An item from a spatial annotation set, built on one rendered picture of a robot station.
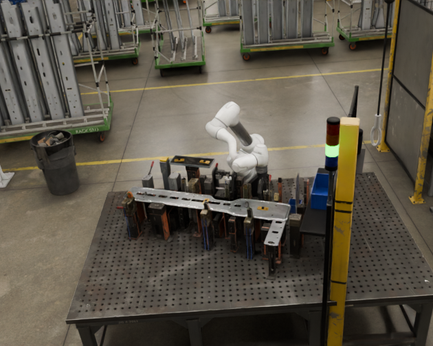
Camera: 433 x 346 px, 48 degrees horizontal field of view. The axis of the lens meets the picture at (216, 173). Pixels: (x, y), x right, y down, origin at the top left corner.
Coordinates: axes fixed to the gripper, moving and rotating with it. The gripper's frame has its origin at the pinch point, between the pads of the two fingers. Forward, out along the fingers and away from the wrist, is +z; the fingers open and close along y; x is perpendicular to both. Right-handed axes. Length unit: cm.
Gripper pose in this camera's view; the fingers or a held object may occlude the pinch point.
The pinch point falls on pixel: (262, 193)
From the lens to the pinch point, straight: 364.1
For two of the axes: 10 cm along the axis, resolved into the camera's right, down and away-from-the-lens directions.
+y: -3.2, 5.1, -8.0
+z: 0.8, 8.6, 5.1
